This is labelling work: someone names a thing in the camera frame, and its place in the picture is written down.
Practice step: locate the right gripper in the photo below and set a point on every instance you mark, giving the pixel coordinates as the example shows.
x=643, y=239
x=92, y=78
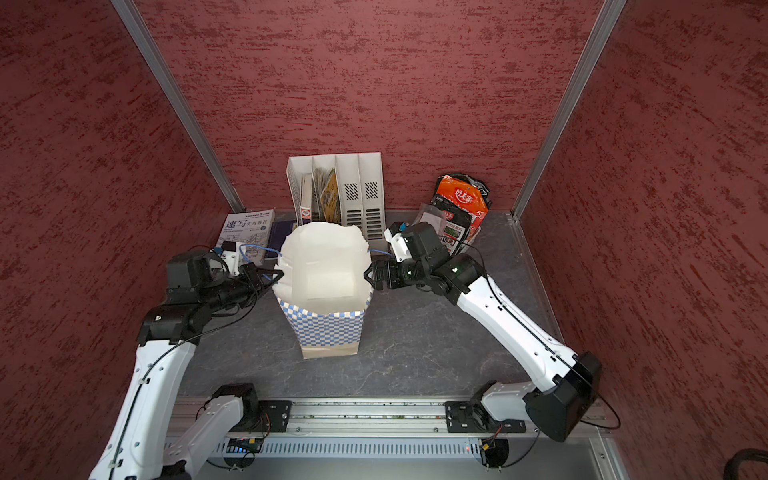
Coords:
x=396, y=278

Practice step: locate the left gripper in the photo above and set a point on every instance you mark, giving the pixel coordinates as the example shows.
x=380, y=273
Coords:
x=251, y=275

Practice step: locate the checkered paper bag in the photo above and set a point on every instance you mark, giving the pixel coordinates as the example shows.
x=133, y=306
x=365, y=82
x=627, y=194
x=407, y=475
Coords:
x=322, y=293

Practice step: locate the clear brown condiment packet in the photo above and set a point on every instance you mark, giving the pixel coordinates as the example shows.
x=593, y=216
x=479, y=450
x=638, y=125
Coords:
x=431, y=215

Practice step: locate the black red condiment packet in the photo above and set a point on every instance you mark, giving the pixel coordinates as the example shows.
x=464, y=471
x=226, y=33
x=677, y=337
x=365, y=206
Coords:
x=453, y=225

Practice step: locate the orange red condiment packet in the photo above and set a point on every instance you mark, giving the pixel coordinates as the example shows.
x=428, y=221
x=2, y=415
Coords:
x=463, y=199

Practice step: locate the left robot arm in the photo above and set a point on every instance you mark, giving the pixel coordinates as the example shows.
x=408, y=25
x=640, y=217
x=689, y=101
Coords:
x=200, y=286

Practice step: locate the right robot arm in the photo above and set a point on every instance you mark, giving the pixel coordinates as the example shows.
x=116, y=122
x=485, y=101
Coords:
x=562, y=385

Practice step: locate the white sketch book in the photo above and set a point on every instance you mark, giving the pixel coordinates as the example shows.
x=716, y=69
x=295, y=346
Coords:
x=252, y=229

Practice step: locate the dark blue book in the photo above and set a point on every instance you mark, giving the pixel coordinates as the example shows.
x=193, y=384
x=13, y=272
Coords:
x=279, y=233

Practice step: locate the yellow comic book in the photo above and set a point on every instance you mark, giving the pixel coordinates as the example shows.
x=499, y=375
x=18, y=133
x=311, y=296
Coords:
x=327, y=193

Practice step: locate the white plastic basket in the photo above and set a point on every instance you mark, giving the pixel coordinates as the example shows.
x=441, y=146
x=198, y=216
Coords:
x=447, y=240

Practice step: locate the white file organizer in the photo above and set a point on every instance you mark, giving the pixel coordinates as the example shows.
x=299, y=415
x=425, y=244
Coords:
x=361, y=190

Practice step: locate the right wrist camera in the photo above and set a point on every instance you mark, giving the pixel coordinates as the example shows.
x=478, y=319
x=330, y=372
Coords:
x=397, y=243

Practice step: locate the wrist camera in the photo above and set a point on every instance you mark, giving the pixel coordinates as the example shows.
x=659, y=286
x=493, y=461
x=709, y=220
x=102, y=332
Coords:
x=397, y=243
x=231, y=256

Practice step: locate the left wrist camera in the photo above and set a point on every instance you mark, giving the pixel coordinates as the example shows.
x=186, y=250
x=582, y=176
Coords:
x=231, y=256

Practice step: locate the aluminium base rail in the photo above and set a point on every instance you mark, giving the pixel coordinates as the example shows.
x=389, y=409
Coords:
x=357, y=417

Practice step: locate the left metal corner post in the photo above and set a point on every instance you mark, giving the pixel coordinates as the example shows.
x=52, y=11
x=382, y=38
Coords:
x=139, y=32

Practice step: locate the metal corner post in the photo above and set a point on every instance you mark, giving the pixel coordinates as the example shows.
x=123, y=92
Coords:
x=139, y=32
x=603, y=27

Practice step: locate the right metal corner post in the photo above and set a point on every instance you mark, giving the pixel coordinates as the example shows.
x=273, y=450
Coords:
x=603, y=27

